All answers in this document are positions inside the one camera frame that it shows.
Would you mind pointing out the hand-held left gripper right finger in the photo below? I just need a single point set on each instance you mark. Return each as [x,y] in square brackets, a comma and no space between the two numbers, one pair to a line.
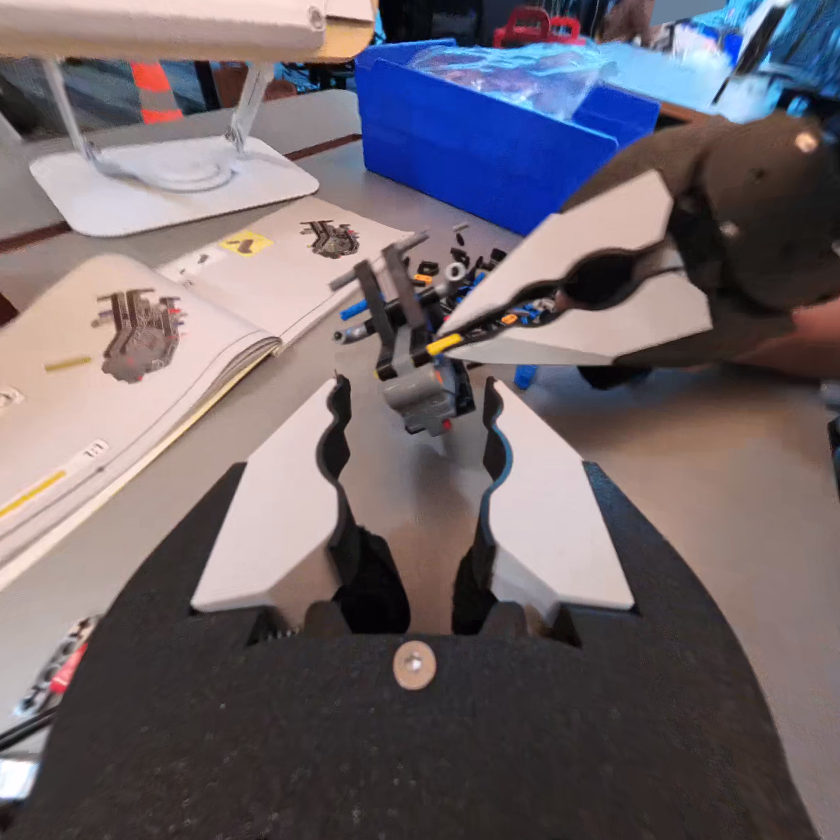
[551,519]

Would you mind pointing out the red plastic frame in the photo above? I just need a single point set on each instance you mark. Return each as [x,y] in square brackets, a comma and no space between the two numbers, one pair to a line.
[531,27]

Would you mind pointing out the grey and black lego assembly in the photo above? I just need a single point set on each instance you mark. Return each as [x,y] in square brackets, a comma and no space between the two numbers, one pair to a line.
[420,394]

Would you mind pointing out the clear plastic bag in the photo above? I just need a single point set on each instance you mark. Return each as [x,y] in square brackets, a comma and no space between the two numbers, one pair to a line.
[512,73]

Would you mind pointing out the person's right hand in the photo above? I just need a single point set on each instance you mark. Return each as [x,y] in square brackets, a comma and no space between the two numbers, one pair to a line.
[817,334]

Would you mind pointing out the orange striped traffic cone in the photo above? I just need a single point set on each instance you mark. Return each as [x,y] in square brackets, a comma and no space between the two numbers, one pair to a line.
[156,92]

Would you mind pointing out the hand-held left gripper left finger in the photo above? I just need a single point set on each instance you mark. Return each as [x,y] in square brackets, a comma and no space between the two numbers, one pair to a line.
[275,512]

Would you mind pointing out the yellow lego axle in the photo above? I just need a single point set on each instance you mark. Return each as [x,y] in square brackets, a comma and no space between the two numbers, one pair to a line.
[444,343]

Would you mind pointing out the blue lego beam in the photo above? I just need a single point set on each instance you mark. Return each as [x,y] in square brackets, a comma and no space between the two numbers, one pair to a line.
[525,378]

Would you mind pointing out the pile of small lego pieces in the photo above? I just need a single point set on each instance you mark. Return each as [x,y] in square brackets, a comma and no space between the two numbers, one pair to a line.
[459,253]

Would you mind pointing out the wooden sign board with paper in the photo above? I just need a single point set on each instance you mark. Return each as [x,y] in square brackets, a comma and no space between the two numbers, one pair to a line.
[164,27]

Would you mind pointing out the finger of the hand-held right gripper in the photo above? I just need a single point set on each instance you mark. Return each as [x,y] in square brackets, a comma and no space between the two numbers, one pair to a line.
[590,338]
[590,226]

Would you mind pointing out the lego set box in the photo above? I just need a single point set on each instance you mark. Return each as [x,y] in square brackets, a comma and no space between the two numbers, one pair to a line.
[65,662]

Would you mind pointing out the lego instruction booklet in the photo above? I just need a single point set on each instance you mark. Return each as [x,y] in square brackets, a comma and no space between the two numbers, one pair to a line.
[164,394]

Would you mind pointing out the blue storage bin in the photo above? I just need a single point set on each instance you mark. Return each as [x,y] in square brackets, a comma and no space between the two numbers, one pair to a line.
[459,164]

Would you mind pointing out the white stand base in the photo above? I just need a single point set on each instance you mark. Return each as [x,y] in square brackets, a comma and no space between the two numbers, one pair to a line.
[164,191]

